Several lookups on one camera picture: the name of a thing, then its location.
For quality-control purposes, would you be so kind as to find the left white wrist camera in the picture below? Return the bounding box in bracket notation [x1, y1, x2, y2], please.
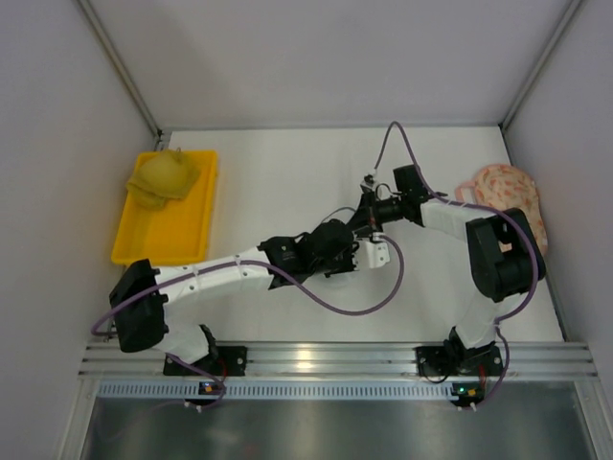
[353, 232, 390, 271]

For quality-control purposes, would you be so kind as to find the black bra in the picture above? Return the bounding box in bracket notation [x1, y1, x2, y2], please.
[308, 219, 353, 261]

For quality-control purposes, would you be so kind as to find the yellow plastic tray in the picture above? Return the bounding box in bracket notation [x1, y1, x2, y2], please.
[110, 150, 218, 266]

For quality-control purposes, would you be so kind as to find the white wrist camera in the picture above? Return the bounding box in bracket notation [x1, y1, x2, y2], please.
[353, 232, 390, 271]
[360, 173, 378, 193]

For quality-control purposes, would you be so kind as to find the pink patterned bra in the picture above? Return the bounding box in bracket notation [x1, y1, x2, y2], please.
[455, 164, 548, 256]

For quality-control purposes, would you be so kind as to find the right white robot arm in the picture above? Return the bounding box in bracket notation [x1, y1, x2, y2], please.
[348, 165, 548, 353]

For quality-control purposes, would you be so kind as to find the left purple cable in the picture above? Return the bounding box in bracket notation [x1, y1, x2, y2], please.
[90, 237, 406, 413]

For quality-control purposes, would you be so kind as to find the yellow bra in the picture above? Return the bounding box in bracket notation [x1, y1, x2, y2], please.
[125, 149, 199, 210]

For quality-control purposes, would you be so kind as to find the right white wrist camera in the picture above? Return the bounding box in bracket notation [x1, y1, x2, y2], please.
[360, 173, 378, 193]

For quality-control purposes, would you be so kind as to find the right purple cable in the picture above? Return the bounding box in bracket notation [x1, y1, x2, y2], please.
[373, 121, 537, 413]

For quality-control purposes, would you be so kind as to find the white mesh laundry bag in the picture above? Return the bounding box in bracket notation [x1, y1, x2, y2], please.
[315, 205, 365, 291]

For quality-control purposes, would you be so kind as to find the perforated cable duct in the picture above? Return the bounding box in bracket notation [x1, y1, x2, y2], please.
[97, 379, 483, 402]

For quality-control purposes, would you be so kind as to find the aluminium mounting rail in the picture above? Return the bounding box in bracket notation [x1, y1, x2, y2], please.
[79, 341, 598, 381]

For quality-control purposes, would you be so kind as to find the purple cable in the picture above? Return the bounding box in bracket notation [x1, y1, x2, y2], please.
[373, 121, 537, 413]
[90, 237, 406, 413]

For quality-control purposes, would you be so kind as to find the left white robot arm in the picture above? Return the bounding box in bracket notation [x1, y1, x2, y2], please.
[109, 226, 359, 364]

